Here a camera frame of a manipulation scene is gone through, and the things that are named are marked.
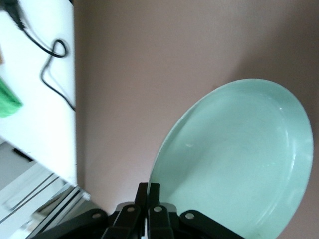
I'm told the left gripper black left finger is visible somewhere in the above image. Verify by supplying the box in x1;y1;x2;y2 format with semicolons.
29;183;148;239

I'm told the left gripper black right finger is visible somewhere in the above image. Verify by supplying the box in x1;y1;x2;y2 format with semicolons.
149;183;242;239

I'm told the pale green round plate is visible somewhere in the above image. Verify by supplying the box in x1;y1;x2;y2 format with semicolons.
149;78;314;239

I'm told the white side board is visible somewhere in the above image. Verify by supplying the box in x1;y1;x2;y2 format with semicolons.
0;0;78;186

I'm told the brown table cover mat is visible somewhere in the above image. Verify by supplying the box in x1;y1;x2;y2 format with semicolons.
73;0;319;239

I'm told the bright green soft object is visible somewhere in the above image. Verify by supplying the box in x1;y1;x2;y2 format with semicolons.
0;77;23;118

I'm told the aluminium frame profile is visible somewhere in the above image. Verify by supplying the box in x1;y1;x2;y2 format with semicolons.
0;139;108;239

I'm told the black cable with plug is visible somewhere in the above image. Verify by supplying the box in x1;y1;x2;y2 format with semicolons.
0;0;76;112

